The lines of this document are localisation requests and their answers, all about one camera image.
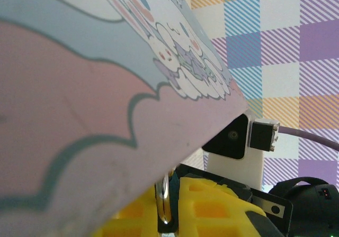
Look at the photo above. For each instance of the clear plastic zip bag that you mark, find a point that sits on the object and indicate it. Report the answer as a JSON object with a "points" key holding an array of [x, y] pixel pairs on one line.
{"points": [[79, 115]]}

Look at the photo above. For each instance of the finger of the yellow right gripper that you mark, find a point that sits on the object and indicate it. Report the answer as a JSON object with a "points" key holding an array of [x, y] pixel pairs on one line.
{"points": [[212, 208]]}

